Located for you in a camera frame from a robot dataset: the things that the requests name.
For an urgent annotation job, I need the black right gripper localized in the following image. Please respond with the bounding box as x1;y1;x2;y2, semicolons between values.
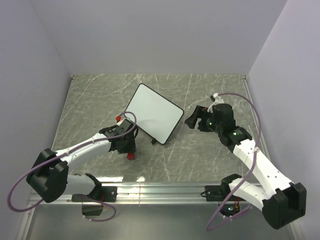
184;105;223;134

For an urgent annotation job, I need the red and black eraser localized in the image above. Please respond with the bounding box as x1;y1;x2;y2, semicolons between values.
126;152;135;160

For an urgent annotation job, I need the small black-framed whiteboard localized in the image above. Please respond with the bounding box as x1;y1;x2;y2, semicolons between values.
125;83;184;145

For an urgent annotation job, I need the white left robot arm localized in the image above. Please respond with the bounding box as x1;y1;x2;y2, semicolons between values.
26;118;137;203

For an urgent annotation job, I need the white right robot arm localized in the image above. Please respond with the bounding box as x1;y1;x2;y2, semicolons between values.
185;103;307;230

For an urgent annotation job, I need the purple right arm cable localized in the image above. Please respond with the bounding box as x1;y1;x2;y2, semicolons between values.
205;92;263;231

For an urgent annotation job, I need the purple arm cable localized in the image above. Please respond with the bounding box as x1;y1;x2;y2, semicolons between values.
205;92;263;231
7;111;138;222

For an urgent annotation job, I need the aluminium front rail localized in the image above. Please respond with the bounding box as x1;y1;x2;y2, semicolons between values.
14;182;305;240

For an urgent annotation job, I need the aluminium rail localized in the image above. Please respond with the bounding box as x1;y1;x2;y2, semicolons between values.
14;182;305;240
241;75;270;159

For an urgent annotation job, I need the aluminium right side rail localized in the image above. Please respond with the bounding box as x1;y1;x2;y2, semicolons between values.
241;75;270;159

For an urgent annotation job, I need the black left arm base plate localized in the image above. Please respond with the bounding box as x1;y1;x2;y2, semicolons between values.
71;185;118;203

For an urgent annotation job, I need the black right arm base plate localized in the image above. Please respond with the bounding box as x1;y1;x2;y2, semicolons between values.
203;185;225;202

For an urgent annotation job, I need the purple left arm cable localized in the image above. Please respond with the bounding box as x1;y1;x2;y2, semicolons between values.
7;111;138;222

